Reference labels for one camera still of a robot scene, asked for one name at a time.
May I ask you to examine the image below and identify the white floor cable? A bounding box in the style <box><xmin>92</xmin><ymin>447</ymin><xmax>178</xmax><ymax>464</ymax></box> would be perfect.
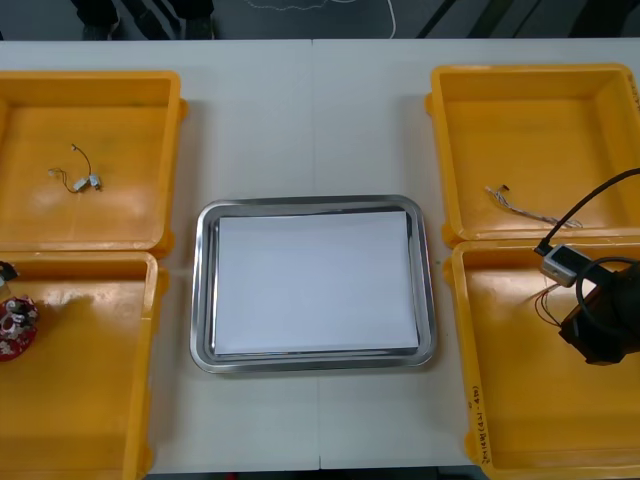
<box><xmin>247</xmin><ymin>0</ymin><xmax>399</xmax><ymax>39</ymax></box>

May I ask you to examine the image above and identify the steel tray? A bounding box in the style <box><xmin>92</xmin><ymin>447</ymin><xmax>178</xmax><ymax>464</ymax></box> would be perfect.
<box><xmin>188</xmin><ymin>193</ymin><xmax>436</xmax><ymax>374</ymax></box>

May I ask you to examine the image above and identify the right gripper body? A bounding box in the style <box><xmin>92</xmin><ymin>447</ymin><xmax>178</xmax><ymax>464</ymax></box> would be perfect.
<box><xmin>558</xmin><ymin>283</ymin><xmax>632</xmax><ymax>366</ymax></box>

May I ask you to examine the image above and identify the white paper sheet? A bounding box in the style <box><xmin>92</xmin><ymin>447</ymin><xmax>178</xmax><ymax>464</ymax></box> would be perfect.
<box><xmin>211</xmin><ymin>209</ymin><xmax>420</xmax><ymax>357</ymax></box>

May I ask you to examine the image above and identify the person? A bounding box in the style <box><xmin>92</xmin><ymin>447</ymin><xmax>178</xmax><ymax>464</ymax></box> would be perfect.
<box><xmin>69</xmin><ymin>0</ymin><xmax>217</xmax><ymax>41</ymax></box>

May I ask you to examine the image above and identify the yellow-orange plastic bin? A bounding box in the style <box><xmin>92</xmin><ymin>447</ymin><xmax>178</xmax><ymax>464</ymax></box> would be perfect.
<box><xmin>0</xmin><ymin>249</ymin><xmax>170</xmax><ymax>480</ymax></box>
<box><xmin>424</xmin><ymin>62</ymin><xmax>640</xmax><ymax>247</ymax></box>
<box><xmin>0</xmin><ymin>69</ymin><xmax>189</xmax><ymax>260</ymax></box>
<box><xmin>442</xmin><ymin>237</ymin><xmax>640</xmax><ymax>480</ymax></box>

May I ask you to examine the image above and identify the red green-yellow wire harness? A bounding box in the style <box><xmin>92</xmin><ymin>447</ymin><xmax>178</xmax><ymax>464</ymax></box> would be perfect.
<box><xmin>531</xmin><ymin>283</ymin><xmax>569</xmax><ymax>327</ymax></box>

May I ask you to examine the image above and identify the round red circuit board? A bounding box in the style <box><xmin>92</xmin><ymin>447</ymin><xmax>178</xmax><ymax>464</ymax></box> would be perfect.
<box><xmin>0</xmin><ymin>294</ymin><xmax>40</xmax><ymax>362</ymax></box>

